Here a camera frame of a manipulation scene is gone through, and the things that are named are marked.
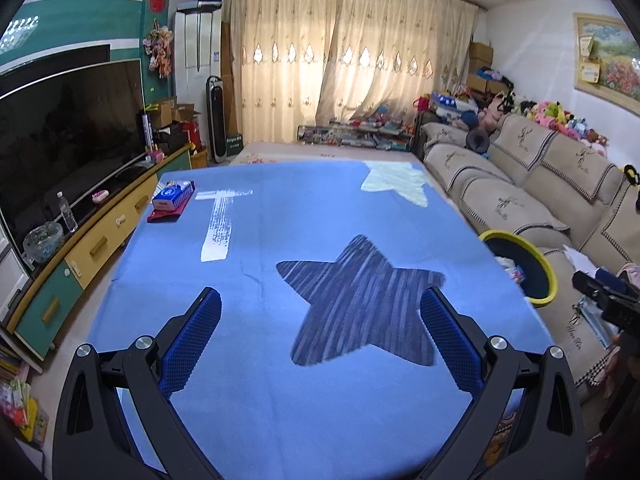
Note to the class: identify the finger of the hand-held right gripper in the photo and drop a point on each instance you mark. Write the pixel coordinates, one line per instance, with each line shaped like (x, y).
(590, 285)

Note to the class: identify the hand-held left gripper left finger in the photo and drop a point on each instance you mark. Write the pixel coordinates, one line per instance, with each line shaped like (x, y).
(192, 345)

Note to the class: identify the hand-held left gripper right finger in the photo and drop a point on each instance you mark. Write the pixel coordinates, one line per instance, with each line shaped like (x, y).
(450, 345)

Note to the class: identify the black bin with yellow rim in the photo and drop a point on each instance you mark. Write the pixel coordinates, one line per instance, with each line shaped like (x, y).
(535, 280)

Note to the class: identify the white papers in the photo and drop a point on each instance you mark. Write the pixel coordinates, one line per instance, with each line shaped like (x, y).
(580, 260)

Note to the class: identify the beige sofa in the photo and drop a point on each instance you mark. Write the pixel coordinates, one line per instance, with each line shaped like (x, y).
(515, 205)

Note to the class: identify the yellow and black toy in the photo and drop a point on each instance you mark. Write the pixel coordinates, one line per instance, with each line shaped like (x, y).
(631, 175)

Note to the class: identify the green and yellow TV cabinet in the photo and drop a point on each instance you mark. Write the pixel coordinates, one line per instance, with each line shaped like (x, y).
(100, 240)

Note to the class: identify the blue tissue pack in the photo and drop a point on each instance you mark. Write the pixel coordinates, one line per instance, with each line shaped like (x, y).
(172, 195)

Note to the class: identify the small pink object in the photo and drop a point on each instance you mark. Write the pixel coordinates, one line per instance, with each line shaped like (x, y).
(101, 196)

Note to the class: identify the pile of plush toys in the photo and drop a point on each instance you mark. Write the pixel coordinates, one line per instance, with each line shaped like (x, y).
(550, 112)

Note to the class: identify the pile of children's books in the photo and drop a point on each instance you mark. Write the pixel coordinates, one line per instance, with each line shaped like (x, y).
(22, 400)

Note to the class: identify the blue star tablecloth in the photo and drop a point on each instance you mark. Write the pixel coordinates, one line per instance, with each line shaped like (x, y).
(310, 210)

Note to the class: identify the clear water bottle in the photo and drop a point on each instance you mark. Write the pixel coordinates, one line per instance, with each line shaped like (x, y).
(67, 215)

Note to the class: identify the glass ashtray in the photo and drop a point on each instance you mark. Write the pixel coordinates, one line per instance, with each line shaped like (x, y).
(42, 242)

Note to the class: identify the grey round cushion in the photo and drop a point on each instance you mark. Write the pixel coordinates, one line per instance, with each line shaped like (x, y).
(477, 141)

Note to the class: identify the white plastic drawers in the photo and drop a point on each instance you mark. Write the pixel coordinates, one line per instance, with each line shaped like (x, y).
(10, 280)

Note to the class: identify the dark green box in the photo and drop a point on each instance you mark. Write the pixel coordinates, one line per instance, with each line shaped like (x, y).
(233, 145)

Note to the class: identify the open cardboard boxes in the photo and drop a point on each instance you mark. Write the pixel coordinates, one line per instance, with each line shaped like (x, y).
(172, 120)

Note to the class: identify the black tower fan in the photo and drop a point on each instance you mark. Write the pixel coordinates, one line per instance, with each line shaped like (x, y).
(217, 120)

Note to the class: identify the framed flower painting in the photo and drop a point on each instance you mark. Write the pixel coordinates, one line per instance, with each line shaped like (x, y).
(615, 60)

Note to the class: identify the blue star printed bag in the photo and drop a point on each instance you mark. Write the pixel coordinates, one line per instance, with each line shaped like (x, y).
(452, 105)

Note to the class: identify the low glass shelf with books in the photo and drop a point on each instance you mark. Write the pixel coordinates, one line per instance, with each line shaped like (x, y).
(360, 135)

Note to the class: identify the black television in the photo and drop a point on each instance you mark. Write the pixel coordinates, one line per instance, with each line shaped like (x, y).
(65, 130)

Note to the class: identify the stack of cardboard boxes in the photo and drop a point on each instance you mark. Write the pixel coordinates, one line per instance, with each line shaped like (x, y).
(480, 55)

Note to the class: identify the white standing air conditioner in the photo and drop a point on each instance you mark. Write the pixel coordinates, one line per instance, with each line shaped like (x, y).
(197, 60)

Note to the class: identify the artificial flower decoration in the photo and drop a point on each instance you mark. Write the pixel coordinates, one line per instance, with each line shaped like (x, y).
(159, 50)

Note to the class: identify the beige embroidered curtains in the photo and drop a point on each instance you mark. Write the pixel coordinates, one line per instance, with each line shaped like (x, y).
(350, 60)

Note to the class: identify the red round wall ornament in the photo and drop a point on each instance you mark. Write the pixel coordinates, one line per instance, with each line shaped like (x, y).
(158, 1)

